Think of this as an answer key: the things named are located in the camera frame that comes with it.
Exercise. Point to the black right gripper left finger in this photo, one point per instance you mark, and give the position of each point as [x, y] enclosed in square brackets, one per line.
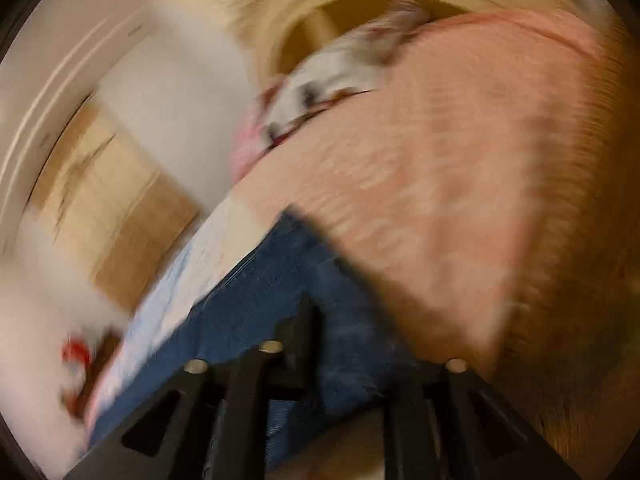
[210, 421]

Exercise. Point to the pink floral rolled blanket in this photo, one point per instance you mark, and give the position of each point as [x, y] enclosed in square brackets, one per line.
[249, 141]

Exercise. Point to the pink and blue bedspread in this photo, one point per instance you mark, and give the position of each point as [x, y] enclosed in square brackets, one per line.
[487, 190]

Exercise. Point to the white patterned pillow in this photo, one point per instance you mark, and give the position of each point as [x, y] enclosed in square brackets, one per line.
[350, 64]

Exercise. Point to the red gift bag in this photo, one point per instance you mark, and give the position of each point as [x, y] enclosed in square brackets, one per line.
[77, 356]

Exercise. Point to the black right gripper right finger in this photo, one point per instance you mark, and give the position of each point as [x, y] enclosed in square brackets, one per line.
[442, 424]

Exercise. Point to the beige window curtain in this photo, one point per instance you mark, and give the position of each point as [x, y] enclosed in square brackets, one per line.
[108, 206]

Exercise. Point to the dark blue denim jeans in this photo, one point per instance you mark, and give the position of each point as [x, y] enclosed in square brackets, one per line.
[294, 283]

